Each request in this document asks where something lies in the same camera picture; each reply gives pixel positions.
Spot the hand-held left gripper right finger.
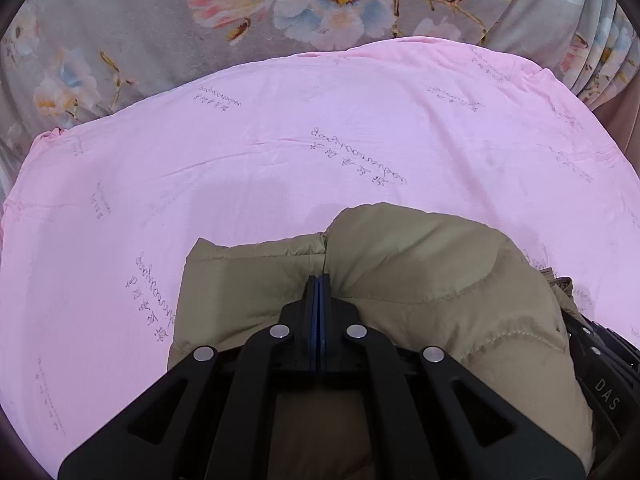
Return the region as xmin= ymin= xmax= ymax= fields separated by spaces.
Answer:
xmin=318 ymin=274 xmax=587 ymax=480

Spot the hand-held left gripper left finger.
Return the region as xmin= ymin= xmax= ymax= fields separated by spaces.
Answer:
xmin=57 ymin=275 xmax=320 ymax=480

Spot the khaki quilted jacket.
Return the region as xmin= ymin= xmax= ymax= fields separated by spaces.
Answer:
xmin=167 ymin=201 xmax=596 ymax=480

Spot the pink printed blanket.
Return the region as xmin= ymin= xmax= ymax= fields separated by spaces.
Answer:
xmin=0 ymin=35 xmax=640 ymax=466

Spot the brown panel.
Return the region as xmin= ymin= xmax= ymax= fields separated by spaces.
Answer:
xmin=597 ymin=87 xmax=640 ymax=173

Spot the grey floral bed sheet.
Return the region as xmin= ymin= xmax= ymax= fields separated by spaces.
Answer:
xmin=0 ymin=0 xmax=640 ymax=171

